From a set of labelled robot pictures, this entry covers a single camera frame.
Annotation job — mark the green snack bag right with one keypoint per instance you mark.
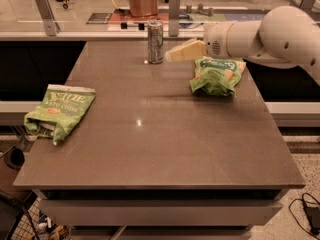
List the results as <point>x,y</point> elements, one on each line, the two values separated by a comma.
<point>217,77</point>

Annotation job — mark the right metal glass post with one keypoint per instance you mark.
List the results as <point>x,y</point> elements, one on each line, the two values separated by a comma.
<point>308,5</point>

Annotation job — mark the green jalapeno chip bag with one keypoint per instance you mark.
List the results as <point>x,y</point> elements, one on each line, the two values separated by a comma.
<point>60,111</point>

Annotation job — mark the silver redbull can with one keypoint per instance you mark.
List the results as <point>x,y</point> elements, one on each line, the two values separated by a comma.
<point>155,41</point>

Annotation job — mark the metal glass post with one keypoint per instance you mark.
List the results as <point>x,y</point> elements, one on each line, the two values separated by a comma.
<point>50,26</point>
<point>173,25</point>
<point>308,5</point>

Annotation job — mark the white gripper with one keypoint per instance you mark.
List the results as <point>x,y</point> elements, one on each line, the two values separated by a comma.
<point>215,40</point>

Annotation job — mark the grey table drawer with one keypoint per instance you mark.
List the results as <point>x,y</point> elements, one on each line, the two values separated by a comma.
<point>160,212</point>

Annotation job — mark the wire basket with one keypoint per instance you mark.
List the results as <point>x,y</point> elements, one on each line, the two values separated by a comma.
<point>17,215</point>

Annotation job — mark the left metal glass post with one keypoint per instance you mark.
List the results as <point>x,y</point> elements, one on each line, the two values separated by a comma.
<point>50,26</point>

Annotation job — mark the middle metal glass post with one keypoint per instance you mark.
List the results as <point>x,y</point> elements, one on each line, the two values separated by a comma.
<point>173,25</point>

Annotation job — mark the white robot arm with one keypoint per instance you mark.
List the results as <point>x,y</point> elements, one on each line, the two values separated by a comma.
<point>286,36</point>

